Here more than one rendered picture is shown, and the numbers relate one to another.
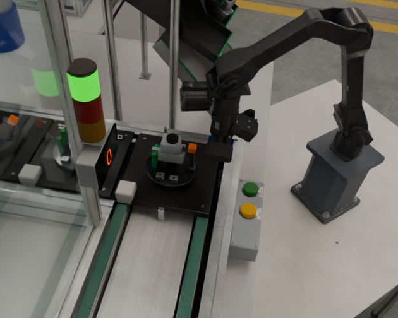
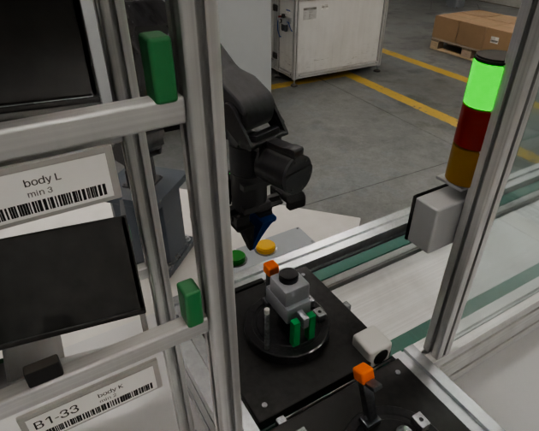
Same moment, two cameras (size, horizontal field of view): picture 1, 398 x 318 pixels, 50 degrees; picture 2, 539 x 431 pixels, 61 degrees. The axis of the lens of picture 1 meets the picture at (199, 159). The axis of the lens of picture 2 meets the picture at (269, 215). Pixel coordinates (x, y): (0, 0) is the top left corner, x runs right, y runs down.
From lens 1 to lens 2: 1.21 m
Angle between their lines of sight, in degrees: 85
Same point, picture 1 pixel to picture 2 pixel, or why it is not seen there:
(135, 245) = (395, 321)
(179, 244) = (349, 292)
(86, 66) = (491, 53)
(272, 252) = not seen: hidden behind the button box
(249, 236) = (293, 236)
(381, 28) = not seen: outside the picture
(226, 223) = (297, 255)
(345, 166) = (168, 176)
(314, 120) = not seen: hidden behind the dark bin
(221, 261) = (338, 239)
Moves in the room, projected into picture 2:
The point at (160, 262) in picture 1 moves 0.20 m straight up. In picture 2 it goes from (383, 292) to (399, 208)
